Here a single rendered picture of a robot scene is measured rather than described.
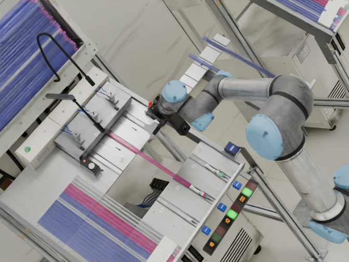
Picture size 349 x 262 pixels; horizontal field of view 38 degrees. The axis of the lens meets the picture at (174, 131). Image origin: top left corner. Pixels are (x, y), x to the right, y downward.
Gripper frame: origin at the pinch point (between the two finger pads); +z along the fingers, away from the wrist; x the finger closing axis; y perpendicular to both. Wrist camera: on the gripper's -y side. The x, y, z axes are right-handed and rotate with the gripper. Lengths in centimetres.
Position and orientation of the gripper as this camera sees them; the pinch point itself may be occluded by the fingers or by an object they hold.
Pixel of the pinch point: (162, 126)
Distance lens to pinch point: 197.3
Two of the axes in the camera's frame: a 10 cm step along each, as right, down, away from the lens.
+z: -2.0, 3.0, 9.3
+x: -5.8, 7.4, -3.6
